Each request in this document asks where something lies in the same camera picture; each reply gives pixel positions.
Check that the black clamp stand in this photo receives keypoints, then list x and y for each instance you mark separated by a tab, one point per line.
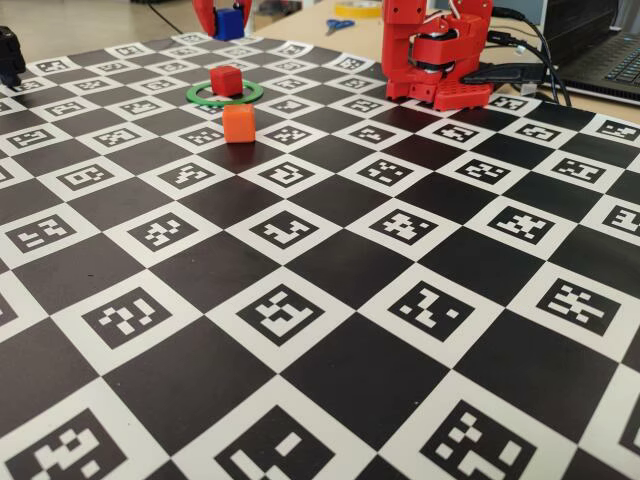
11	55

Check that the red cube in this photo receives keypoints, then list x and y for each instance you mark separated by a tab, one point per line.
225	80

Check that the black white marker checkerboard mat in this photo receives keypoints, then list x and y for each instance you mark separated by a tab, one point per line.
320	350

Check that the black laptop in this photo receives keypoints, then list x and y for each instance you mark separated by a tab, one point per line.
595	45

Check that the orange cube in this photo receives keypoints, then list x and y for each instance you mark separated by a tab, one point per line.
239	124

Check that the yellow tape roll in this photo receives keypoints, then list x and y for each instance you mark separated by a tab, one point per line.
357	7

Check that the blue cube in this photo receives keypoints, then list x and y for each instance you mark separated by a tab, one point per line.
229	24

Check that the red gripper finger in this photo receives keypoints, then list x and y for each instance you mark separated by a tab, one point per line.
205	15
245	10

